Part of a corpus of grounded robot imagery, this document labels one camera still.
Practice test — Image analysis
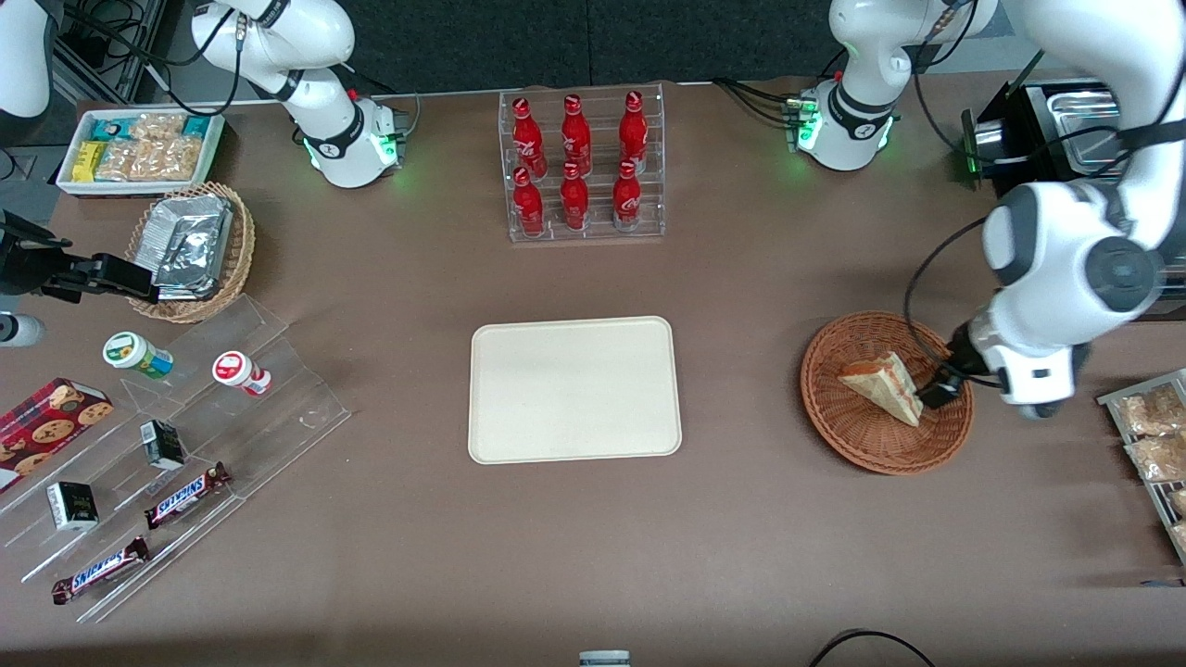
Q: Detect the black arm base cable bundle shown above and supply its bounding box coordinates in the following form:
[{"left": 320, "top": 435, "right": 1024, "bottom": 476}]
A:
[{"left": 712, "top": 78, "right": 805, "bottom": 127}]

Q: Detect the clear bag of crackers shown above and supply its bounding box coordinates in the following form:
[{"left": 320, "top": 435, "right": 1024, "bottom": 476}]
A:
[
  {"left": 1117, "top": 384, "right": 1186, "bottom": 438},
  {"left": 1163, "top": 486, "right": 1186, "bottom": 557},
  {"left": 1124, "top": 434, "right": 1186, "bottom": 483}
]

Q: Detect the tan oval wicker basket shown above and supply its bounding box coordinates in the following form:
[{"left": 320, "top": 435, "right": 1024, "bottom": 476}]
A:
[{"left": 124, "top": 182, "right": 258, "bottom": 325}]

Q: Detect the clear acrylic bottle rack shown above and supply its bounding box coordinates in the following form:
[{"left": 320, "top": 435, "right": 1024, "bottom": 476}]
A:
[{"left": 498, "top": 82, "right": 666, "bottom": 244}]

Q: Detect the white rectangular snack bin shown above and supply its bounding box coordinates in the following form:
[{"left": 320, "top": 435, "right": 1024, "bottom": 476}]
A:
[{"left": 56, "top": 106, "right": 227, "bottom": 198}]

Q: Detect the Snickers chocolate bar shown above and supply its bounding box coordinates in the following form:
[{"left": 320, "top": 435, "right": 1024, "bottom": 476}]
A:
[
  {"left": 144, "top": 461, "right": 233, "bottom": 531},
  {"left": 50, "top": 535, "right": 152, "bottom": 606}
]

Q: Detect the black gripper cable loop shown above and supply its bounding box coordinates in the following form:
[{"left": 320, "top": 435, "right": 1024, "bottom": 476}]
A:
[{"left": 902, "top": 216, "right": 994, "bottom": 373}]

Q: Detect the silver foil packet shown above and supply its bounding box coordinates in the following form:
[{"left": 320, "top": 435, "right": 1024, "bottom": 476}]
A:
[
  {"left": 146, "top": 194, "right": 234, "bottom": 244},
  {"left": 151, "top": 227, "right": 231, "bottom": 301}
]

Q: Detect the cream rectangular plastic tray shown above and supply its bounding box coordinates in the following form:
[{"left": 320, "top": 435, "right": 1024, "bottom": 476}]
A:
[{"left": 468, "top": 316, "right": 684, "bottom": 465}]

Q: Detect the red lid white cup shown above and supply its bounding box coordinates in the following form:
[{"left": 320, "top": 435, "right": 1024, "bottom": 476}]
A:
[{"left": 211, "top": 349, "right": 274, "bottom": 398}]

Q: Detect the clear bag of rice snacks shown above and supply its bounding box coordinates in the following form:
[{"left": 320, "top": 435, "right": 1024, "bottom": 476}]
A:
[
  {"left": 96, "top": 137, "right": 204, "bottom": 183},
  {"left": 129, "top": 112, "right": 187, "bottom": 143}
]

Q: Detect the grey tray with snack bags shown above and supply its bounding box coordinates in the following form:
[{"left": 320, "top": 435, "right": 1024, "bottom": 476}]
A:
[{"left": 1097, "top": 368, "right": 1186, "bottom": 566}]

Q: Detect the clear acrylic stepped display shelf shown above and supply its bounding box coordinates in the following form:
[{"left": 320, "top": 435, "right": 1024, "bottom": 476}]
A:
[{"left": 0, "top": 294, "right": 353, "bottom": 624}]

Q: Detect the white grey cylinder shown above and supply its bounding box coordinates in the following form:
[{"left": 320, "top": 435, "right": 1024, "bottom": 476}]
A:
[{"left": 0, "top": 313, "right": 46, "bottom": 349}]

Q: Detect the red cookie box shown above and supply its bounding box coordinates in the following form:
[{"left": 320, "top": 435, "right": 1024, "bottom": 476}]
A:
[{"left": 0, "top": 377, "right": 116, "bottom": 496}]

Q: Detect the black cable on table edge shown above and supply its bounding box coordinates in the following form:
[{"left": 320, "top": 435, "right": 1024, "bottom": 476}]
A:
[{"left": 808, "top": 629, "right": 939, "bottom": 667}]

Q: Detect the red cola bottle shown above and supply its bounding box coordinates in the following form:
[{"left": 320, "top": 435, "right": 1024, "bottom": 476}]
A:
[
  {"left": 511, "top": 97, "right": 546, "bottom": 179},
  {"left": 512, "top": 167, "right": 546, "bottom": 237},
  {"left": 560, "top": 162, "right": 591, "bottom": 232},
  {"left": 619, "top": 90, "right": 650, "bottom": 175},
  {"left": 561, "top": 94, "right": 593, "bottom": 177},
  {"left": 612, "top": 159, "right": 643, "bottom": 230}
]

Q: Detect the triangular sandwich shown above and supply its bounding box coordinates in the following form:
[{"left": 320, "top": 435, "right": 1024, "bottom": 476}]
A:
[{"left": 839, "top": 350, "right": 926, "bottom": 428}]

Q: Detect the green lid white cup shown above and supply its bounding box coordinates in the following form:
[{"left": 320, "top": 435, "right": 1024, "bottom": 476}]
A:
[{"left": 102, "top": 331, "right": 175, "bottom": 382}]

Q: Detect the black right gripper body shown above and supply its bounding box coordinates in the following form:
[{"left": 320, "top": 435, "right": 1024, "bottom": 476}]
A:
[{"left": 0, "top": 210, "right": 94, "bottom": 304}]

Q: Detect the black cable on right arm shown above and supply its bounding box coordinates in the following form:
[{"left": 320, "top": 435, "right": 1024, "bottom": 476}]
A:
[{"left": 56, "top": 0, "right": 251, "bottom": 119}]

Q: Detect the round brown wicker basket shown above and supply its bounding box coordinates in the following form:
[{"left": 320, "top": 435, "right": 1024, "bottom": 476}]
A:
[{"left": 801, "top": 310, "right": 976, "bottom": 476}]

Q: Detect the small black drink carton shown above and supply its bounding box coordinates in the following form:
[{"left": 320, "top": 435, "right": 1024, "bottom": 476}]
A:
[
  {"left": 45, "top": 480, "right": 100, "bottom": 533},
  {"left": 139, "top": 419, "right": 187, "bottom": 472}
]

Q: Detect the yellow snack packet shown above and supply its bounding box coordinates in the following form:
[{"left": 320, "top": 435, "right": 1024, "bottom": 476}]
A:
[{"left": 71, "top": 141, "right": 108, "bottom": 184}]

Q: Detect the black toaster oven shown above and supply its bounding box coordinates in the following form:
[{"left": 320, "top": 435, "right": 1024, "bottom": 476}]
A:
[{"left": 961, "top": 79, "right": 1186, "bottom": 321}]

